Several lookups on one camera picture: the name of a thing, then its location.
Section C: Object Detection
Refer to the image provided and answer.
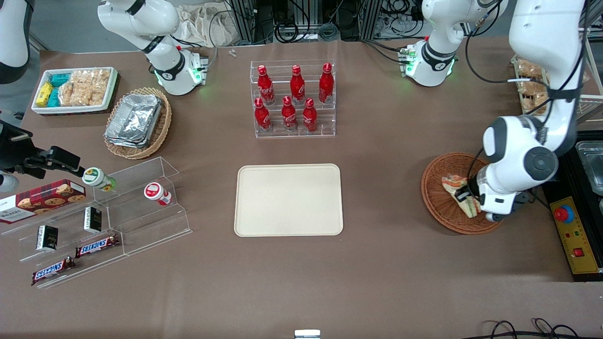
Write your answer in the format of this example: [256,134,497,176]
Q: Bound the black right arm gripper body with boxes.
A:
[0,120,36,174]

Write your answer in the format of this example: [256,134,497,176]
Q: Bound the triangle sandwich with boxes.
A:
[441,174,481,218]

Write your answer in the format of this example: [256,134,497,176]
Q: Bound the round brown wicker basket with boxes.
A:
[421,152,505,235]

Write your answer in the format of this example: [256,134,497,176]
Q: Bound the oval light wicker basket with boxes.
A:
[104,87,172,160]

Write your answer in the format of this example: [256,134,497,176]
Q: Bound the cream plastic tray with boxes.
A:
[234,163,344,237]

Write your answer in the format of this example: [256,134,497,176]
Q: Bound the red tartan cookie box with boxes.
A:
[0,179,87,225]

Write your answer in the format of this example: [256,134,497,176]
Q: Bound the green capped yogurt bottle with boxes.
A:
[82,167,117,193]

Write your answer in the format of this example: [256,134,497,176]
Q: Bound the white rectangular snack bin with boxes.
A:
[31,66,119,115]

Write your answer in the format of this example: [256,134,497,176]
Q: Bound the yellow snack pack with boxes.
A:
[36,82,55,108]

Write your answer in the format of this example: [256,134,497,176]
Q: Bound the rice cracker bag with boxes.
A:
[71,69,112,93]
[58,83,107,107]

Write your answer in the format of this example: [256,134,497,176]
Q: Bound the small black box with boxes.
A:
[36,225,59,252]
[84,206,103,234]

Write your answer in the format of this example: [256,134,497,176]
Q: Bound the stacked aluminium foil trays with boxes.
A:
[105,93,163,149]

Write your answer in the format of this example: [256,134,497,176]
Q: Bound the Snickers chocolate bar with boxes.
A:
[75,234,121,259]
[31,256,77,286]

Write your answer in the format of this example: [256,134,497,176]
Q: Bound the red capped yogurt bottle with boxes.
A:
[144,182,173,207]

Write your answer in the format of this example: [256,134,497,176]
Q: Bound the yellow control panel with e-stop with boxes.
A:
[550,196,603,275]

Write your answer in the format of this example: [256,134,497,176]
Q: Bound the steel appliance pan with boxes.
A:
[576,140,603,196]

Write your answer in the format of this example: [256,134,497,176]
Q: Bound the clear acrylic stepped shelf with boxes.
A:
[0,156,193,289]

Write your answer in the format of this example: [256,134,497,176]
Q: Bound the fried snack bag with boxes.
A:
[518,80,550,114]
[516,58,547,81]

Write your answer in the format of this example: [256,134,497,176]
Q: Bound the clear acrylic bottle rack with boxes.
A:
[250,59,336,139]

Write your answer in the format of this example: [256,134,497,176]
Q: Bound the red cola bottle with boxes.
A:
[281,96,298,132]
[318,62,334,105]
[254,97,271,133]
[257,65,276,105]
[290,65,306,105]
[302,97,318,133]

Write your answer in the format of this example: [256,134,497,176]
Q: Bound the white cloth bag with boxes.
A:
[177,3,237,48]

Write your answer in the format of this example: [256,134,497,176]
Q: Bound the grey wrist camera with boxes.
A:
[485,191,534,223]

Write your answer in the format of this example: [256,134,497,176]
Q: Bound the white wire rack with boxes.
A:
[512,55,589,116]

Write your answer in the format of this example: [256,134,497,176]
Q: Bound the black looped cable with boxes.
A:
[471,318,581,339]

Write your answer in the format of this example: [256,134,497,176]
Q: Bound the grey coiled cable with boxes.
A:
[318,22,340,41]

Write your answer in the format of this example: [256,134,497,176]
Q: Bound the black coiled cable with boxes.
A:
[274,19,312,44]

